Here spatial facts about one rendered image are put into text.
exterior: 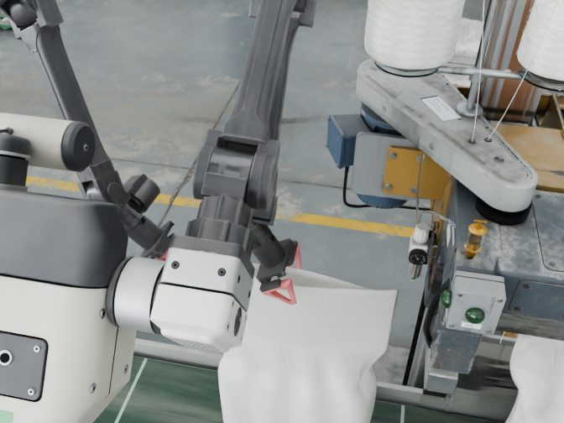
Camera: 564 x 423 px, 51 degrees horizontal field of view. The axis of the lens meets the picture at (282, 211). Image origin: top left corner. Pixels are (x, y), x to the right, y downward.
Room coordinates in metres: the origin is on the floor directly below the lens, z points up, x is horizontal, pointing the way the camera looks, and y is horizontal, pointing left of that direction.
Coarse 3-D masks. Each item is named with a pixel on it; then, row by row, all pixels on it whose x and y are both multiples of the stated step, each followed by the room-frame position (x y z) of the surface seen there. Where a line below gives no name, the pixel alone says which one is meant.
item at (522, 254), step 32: (544, 192) 0.84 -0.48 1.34; (544, 224) 0.75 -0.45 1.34; (448, 256) 0.74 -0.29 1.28; (480, 256) 0.68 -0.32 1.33; (512, 256) 0.67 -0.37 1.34; (544, 256) 0.67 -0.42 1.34; (448, 288) 0.66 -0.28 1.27; (512, 288) 0.64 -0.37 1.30; (544, 288) 0.63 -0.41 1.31; (448, 352) 0.65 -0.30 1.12
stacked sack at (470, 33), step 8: (464, 24) 3.68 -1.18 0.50; (472, 24) 3.68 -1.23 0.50; (480, 24) 3.68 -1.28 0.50; (464, 32) 3.55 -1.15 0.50; (472, 32) 3.56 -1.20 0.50; (480, 32) 3.56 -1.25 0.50; (464, 40) 3.46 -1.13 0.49; (472, 40) 3.45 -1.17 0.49; (488, 40) 3.44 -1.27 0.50; (456, 48) 3.41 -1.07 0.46; (464, 48) 3.41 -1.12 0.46; (472, 48) 3.40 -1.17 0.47; (456, 56) 3.43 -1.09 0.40; (464, 56) 3.41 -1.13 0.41; (472, 56) 3.39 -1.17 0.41
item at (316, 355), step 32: (256, 288) 0.87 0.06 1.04; (320, 288) 0.84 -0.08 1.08; (352, 288) 0.85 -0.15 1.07; (256, 320) 0.87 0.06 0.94; (288, 320) 0.85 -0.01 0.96; (320, 320) 0.84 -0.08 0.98; (352, 320) 0.84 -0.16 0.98; (384, 320) 0.84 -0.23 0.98; (256, 352) 0.85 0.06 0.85; (288, 352) 0.84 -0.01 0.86; (320, 352) 0.83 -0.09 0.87; (352, 352) 0.83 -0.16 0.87; (384, 352) 0.84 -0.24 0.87; (224, 384) 0.84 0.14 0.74; (256, 384) 0.81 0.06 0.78; (288, 384) 0.80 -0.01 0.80; (320, 384) 0.79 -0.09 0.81; (352, 384) 0.78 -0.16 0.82; (224, 416) 0.84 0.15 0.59; (256, 416) 0.81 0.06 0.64; (288, 416) 0.78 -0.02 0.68; (320, 416) 0.76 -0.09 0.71; (352, 416) 0.76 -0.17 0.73
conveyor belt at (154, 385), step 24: (144, 360) 1.17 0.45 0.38; (144, 384) 1.07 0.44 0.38; (168, 384) 1.07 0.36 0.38; (192, 384) 1.07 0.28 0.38; (216, 384) 1.07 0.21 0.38; (120, 408) 0.99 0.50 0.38; (144, 408) 0.99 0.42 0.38; (168, 408) 0.99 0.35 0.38; (192, 408) 0.99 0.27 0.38; (216, 408) 0.99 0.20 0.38; (384, 408) 0.99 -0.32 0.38; (408, 408) 0.99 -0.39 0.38
